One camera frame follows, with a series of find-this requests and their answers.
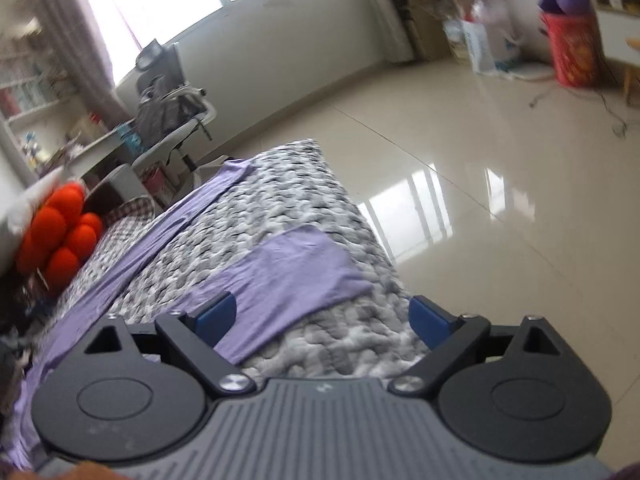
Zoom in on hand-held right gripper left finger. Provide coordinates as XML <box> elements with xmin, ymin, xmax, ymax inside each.
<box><xmin>82</xmin><ymin>291</ymin><xmax>256</xmax><ymax>395</ymax></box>

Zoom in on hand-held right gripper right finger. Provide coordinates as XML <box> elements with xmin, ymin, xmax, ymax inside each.
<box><xmin>387</xmin><ymin>296</ymin><xmax>568</xmax><ymax>395</ymax></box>

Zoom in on purple pants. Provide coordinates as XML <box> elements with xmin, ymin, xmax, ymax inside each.
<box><xmin>0</xmin><ymin>157</ymin><xmax>376</xmax><ymax>468</ymax></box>

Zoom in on brown checked sheet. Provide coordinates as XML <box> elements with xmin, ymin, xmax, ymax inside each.
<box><xmin>100</xmin><ymin>197</ymin><xmax>157</xmax><ymax>242</ymax></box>

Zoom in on grey checked quilt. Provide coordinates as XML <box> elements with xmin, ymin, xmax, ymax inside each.
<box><xmin>10</xmin><ymin>139</ymin><xmax>431</xmax><ymax>461</ymax></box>

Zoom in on orange pumpkin cushion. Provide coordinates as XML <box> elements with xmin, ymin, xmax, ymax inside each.
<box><xmin>17</xmin><ymin>182</ymin><xmax>86</xmax><ymax>271</ymax></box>
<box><xmin>45</xmin><ymin>212</ymin><xmax>104</xmax><ymax>297</ymax></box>

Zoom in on grey padded armrest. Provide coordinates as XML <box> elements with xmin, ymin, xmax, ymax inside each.
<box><xmin>82</xmin><ymin>162</ymin><xmax>148</xmax><ymax>216</ymax></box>

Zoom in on white desk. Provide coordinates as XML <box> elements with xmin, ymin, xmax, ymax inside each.
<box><xmin>65</xmin><ymin>110</ymin><xmax>211</xmax><ymax>183</ymax></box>

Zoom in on pale grey pillow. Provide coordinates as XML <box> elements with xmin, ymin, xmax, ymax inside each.
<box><xmin>0</xmin><ymin>165</ymin><xmax>66</xmax><ymax>241</ymax></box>

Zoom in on grey backpack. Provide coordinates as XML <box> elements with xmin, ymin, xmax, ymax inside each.
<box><xmin>135</xmin><ymin>75</ymin><xmax>187</xmax><ymax>132</ymax></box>

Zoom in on grey office chair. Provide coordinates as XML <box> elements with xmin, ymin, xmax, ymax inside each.
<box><xmin>131</xmin><ymin>40</ymin><xmax>219</xmax><ymax>173</ymax></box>

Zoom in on white plastic bag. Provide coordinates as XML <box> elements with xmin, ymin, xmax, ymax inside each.
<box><xmin>460</xmin><ymin>0</ymin><xmax>522</xmax><ymax>77</ymax></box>

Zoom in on white bookshelf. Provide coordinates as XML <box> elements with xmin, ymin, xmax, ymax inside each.
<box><xmin>0</xmin><ymin>15</ymin><xmax>111</xmax><ymax>177</ymax></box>

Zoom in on red bag with purple item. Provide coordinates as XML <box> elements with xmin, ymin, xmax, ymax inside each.
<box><xmin>542</xmin><ymin>10</ymin><xmax>601</xmax><ymax>88</ymax></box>

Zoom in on wooden shelf unit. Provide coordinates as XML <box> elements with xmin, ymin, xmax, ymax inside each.
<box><xmin>385</xmin><ymin>0</ymin><xmax>476</xmax><ymax>63</ymax></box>

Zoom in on grey curtain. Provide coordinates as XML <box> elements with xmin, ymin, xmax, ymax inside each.
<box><xmin>35</xmin><ymin>0</ymin><xmax>132</xmax><ymax>117</ymax></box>

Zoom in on wooden stool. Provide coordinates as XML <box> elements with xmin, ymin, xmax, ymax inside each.
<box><xmin>622</xmin><ymin>35</ymin><xmax>640</xmax><ymax>107</ymax></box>

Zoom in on thin floor cable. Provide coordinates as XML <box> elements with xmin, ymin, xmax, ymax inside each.
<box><xmin>529</xmin><ymin>60</ymin><xmax>632</xmax><ymax>139</ymax></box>

